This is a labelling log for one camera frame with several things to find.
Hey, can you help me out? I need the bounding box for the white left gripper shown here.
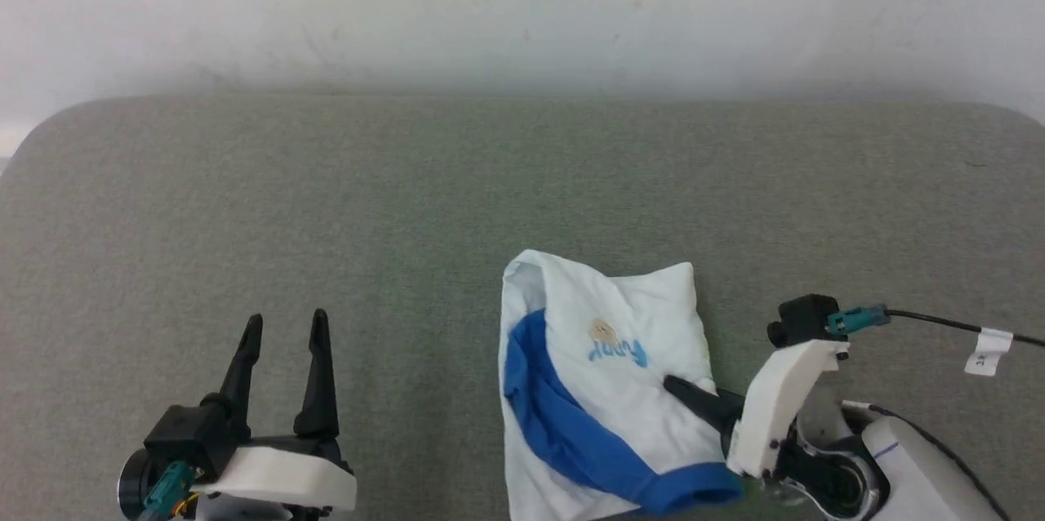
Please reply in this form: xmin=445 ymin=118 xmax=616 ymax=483
xmin=194 ymin=309 xmax=358 ymax=514

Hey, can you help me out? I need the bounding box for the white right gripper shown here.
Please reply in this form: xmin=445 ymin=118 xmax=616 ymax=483
xmin=663 ymin=338 xmax=851 ymax=479

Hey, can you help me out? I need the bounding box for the white and blue t-shirt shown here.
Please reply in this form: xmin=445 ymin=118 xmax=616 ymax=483
xmin=498 ymin=250 xmax=744 ymax=521

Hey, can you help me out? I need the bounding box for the grey fabric sofa seat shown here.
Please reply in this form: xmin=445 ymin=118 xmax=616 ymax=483
xmin=0 ymin=94 xmax=1045 ymax=521

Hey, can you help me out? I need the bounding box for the left camera cable teal plug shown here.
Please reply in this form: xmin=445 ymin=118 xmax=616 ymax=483
xmin=143 ymin=460 xmax=197 ymax=519

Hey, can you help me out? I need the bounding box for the camera cable teal plug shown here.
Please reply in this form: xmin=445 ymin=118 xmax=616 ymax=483
xmin=143 ymin=460 xmax=197 ymax=519
xmin=826 ymin=305 xmax=1045 ymax=349

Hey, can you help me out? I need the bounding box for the right camera cable teal plug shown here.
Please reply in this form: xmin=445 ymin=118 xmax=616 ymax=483
xmin=826 ymin=305 xmax=1045 ymax=349

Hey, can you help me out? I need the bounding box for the white cable label tag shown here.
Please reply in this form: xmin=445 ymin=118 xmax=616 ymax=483
xmin=964 ymin=328 xmax=1014 ymax=377

